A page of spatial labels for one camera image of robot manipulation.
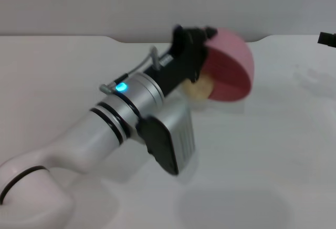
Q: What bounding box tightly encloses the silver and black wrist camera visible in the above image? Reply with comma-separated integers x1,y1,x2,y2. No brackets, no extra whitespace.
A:
135,105,196,176

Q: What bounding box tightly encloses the grey cable with metal plugs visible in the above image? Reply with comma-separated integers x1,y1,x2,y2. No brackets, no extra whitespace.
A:
99,45,160,95

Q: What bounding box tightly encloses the pink plastic bowl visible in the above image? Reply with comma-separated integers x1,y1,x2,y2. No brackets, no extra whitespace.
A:
201,27,255,103

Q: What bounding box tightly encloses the beige egg yolk pastry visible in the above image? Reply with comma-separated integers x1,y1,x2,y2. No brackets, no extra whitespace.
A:
182,71,215,101

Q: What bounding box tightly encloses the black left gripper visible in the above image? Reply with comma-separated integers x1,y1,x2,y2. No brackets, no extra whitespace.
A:
151,26,218,96

